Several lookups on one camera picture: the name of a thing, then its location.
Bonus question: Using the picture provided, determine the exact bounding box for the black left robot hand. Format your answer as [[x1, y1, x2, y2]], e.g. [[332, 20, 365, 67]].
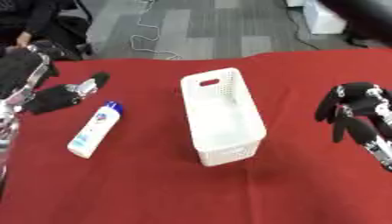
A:
[[21, 72, 112, 116]]

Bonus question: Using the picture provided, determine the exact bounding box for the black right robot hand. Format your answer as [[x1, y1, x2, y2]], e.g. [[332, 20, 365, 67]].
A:
[[313, 81, 392, 146]]

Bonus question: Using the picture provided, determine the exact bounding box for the white box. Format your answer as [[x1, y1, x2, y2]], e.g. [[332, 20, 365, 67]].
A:
[[284, 0, 349, 35]]

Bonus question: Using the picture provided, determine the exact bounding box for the white bottle with blue cap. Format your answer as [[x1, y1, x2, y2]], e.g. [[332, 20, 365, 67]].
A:
[[66, 101, 126, 160]]

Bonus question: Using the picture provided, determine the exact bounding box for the black office chair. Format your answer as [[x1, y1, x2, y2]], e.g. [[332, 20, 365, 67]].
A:
[[47, 0, 97, 60]]

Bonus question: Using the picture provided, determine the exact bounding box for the person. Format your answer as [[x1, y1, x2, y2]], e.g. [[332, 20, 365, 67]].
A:
[[0, 0, 63, 49]]

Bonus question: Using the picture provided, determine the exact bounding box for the white perforated plastic basket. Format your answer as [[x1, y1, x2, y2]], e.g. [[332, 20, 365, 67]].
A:
[[178, 67, 269, 167]]

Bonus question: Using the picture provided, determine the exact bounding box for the black cable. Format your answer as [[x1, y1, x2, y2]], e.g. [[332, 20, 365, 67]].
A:
[[280, 0, 322, 51]]

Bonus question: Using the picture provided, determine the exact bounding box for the white cable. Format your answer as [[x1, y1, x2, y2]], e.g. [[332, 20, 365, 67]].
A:
[[127, 0, 184, 60]]

